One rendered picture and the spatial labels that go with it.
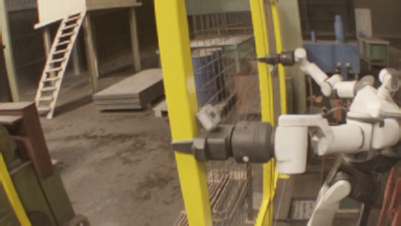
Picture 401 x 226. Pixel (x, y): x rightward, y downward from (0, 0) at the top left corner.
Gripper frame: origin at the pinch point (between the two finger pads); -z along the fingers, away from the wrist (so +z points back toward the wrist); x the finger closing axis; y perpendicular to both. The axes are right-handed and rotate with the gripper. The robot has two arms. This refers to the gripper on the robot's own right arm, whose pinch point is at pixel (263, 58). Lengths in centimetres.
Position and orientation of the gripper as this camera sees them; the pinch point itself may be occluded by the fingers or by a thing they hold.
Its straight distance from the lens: 175.2
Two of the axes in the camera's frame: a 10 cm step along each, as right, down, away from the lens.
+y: -1.2, -9.5, -3.1
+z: 9.4, 0.0, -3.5
